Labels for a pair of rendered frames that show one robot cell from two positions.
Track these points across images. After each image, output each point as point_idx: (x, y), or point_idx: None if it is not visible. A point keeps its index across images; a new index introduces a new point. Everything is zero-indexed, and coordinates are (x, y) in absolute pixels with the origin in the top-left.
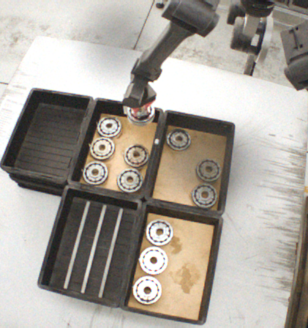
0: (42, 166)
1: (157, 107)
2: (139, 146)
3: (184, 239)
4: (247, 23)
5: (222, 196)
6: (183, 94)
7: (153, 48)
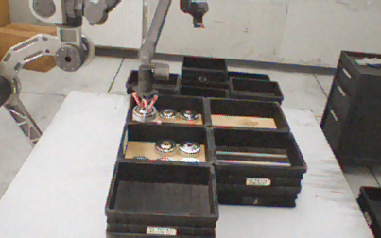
0: (193, 208)
1: (93, 165)
2: (156, 144)
3: (222, 125)
4: (79, 34)
5: (190, 101)
6: (77, 150)
7: (163, 14)
